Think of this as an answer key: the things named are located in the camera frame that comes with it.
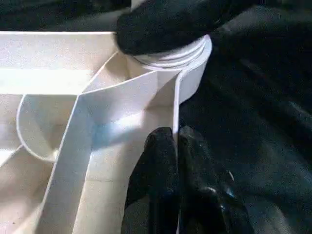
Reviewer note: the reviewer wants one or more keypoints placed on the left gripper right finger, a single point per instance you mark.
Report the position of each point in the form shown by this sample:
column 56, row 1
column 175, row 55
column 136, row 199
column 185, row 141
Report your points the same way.
column 209, row 195

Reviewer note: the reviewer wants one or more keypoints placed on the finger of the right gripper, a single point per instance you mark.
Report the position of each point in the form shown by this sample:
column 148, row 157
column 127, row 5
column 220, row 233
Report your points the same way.
column 170, row 27

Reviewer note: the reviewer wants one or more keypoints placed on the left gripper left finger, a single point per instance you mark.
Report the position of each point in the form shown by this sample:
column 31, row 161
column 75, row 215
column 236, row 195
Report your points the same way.
column 153, row 190

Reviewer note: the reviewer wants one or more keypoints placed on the white plastic table leg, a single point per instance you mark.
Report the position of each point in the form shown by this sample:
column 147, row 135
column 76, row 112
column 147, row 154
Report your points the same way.
column 170, row 57

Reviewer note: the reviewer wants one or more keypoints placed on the white plastic table top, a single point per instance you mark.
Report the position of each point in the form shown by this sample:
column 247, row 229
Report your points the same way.
column 58, row 97

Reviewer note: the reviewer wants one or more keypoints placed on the black table mat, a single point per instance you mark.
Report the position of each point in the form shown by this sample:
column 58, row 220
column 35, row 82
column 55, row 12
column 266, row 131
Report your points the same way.
column 263, row 126

